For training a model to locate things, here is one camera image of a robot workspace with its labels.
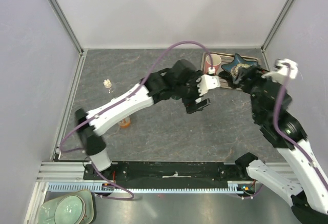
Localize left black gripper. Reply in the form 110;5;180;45
174;71;211;113

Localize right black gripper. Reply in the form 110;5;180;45
235;63;286;121

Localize orange drink bottle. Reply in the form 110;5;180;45
118;117;131;128

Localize cream bottle cap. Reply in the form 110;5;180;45
103;79;112;89

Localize clear bottle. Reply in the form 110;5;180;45
108;86;120;101

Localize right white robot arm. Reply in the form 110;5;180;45
233;65;327;223

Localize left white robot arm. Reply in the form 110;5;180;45
75;59;220;179

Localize small patterned bowl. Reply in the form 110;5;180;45
231;63;250;78

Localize blue star-shaped dish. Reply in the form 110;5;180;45
221;53;259;79

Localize metal tray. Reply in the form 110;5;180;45
200;52;262;90

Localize pink mug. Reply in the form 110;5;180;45
203;53;222;75

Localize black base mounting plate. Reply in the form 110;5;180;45
100;161;251;181

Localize green ceramic plate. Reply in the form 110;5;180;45
37;190;96;223

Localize green ceramic bowl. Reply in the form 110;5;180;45
54;195;86;224

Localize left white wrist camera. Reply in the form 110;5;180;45
196;67;221;96

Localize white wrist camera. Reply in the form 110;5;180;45
261;58;298;84
196;67;221;96

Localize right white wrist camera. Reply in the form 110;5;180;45
261;58;298;84

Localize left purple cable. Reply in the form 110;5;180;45
59;40;217;200

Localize purple cable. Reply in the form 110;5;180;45
272;64;328;191
59;40;217;200

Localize slotted cable duct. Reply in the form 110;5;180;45
48;182;244;194

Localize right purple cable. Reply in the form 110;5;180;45
272;64;328;191

